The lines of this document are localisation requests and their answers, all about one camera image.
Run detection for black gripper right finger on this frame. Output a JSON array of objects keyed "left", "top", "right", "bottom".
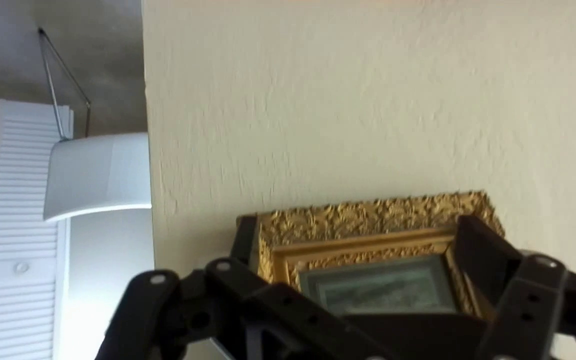
[{"left": 451, "top": 214, "right": 576, "bottom": 360}]

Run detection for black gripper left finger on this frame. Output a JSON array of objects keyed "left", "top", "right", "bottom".
[{"left": 93, "top": 214, "right": 283, "bottom": 360}]

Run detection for gold ornate framed picture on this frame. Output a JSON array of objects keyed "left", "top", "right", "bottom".
[{"left": 233, "top": 189, "right": 507, "bottom": 319}]

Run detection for white louvered closet door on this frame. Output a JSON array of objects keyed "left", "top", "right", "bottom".
[{"left": 0, "top": 97, "right": 76, "bottom": 360}]

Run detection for thin lamp hanging wire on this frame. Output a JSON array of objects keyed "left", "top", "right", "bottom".
[{"left": 33, "top": 25, "right": 93, "bottom": 142}]

